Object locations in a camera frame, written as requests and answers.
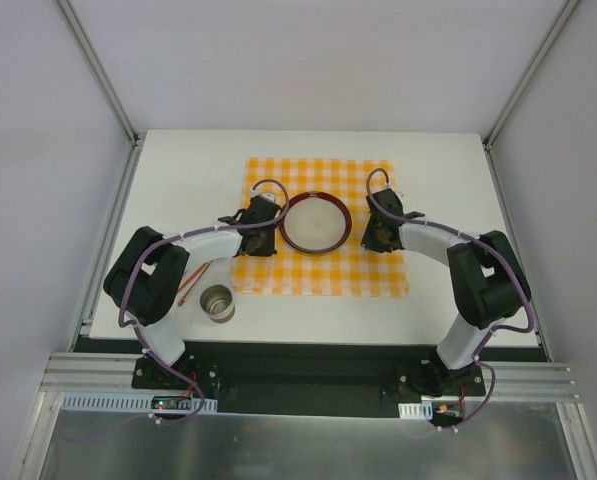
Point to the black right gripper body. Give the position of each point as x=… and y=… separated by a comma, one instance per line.
x=381, y=236

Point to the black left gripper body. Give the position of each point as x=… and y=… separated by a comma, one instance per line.
x=260, y=240

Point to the yellow white checkered cloth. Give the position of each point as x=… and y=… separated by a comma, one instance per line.
x=350, y=270

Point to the red rimmed cream plate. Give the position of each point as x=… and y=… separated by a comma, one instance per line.
x=316, y=223

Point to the metal cup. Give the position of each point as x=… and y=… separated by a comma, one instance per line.
x=217, y=302

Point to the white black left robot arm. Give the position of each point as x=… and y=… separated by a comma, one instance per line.
x=144, y=280

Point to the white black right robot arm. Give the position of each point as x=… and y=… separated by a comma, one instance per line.
x=488, y=283

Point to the orange chopsticks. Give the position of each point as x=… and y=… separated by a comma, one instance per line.
x=187, y=287

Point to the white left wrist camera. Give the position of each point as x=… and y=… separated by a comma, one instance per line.
x=259, y=197

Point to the aluminium right side rail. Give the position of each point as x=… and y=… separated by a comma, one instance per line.
x=508, y=220

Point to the aluminium rail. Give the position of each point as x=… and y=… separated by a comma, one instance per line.
x=103, y=252
x=508, y=220
x=544, y=382

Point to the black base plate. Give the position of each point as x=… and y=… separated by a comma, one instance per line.
x=357, y=381

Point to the aluminium left side rail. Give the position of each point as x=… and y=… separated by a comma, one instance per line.
x=103, y=252

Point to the right white cable duct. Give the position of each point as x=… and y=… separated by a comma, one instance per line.
x=416, y=411

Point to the white cable duct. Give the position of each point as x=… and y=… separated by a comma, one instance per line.
x=416, y=411
x=136, y=403

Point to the aluminium front rail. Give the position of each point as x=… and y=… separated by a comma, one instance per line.
x=544, y=382

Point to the left white cable duct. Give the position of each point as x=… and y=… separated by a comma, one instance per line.
x=136, y=403

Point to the aluminium frame post right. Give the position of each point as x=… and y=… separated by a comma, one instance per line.
x=554, y=32

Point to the aluminium frame post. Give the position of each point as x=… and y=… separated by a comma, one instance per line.
x=96, y=68
x=554, y=32

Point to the aluminium frame post left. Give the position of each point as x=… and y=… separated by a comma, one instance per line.
x=96, y=68

